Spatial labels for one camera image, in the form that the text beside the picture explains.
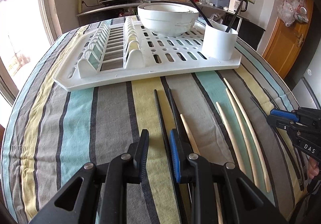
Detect hanging plastic bags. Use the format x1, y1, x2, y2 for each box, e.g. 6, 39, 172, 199
276, 0, 309, 26

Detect wooden door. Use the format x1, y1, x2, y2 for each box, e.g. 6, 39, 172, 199
262, 0, 315, 80

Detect steel shelf stand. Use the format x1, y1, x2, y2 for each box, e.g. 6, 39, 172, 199
76, 2, 138, 26

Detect small white bowl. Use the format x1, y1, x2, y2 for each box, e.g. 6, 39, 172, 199
143, 4, 193, 14

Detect black cabinet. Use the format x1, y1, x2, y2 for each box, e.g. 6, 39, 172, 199
226, 13, 266, 50

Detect person's right hand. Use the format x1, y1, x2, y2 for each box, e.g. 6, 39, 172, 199
307, 157, 321, 180

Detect wooden chopstick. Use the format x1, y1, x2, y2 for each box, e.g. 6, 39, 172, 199
225, 88, 259, 187
180, 114, 223, 224
216, 102, 247, 173
223, 78, 272, 192

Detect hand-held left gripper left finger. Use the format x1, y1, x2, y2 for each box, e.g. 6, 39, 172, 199
29, 129, 151, 224

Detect white plastic dish rack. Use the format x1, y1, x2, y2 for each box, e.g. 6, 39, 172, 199
53, 14, 242, 92

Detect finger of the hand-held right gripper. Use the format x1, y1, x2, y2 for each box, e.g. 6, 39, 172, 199
266, 114, 301, 139
269, 107, 321, 124

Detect large white bowl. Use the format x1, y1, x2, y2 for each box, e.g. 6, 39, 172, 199
137, 3, 200, 37

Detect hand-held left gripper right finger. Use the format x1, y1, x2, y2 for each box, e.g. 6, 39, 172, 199
169, 129, 289, 224

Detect clear storage box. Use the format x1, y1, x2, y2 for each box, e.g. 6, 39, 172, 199
209, 0, 231, 8

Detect window frame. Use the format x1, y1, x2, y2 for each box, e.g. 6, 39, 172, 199
0, 0, 63, 106

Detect white utensil cup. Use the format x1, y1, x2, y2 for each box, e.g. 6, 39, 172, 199
202, 24, 238, 60

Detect white electric kettle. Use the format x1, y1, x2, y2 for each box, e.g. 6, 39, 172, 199
227, 0, 249, 15

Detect striped tablecloth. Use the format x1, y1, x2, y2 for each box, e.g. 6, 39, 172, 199
0, 17, 311, 224

